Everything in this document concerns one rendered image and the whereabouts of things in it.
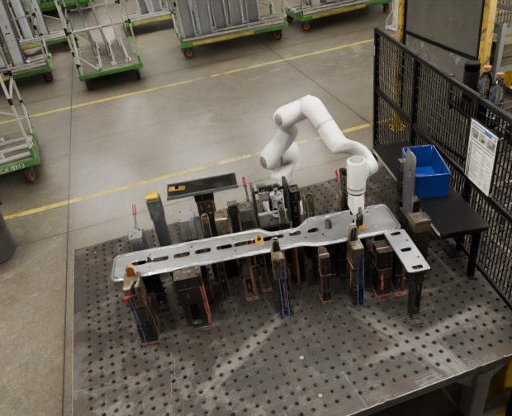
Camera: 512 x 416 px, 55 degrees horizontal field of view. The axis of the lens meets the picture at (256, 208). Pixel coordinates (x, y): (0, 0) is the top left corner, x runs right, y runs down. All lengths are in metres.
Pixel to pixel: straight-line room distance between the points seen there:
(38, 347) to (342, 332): 2.20
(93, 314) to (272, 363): 0.99
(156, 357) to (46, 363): 1.37
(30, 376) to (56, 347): 0.24
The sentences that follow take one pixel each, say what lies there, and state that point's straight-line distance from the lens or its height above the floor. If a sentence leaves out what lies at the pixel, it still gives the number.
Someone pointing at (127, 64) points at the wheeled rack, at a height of 0.28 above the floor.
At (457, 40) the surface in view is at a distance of 4.50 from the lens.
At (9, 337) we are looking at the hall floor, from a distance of 3.93.
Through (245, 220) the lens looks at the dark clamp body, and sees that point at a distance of 2.46.
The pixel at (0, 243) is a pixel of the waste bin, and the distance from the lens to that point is 4.61.
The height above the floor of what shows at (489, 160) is 1.32.
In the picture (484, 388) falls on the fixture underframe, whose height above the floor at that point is 0.46.
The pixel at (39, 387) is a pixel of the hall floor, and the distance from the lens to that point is 3.49.
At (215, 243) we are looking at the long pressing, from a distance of 2.37.
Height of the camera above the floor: 2.43
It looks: 34 degrees down
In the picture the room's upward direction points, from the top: 8 degrees counter-clockwise
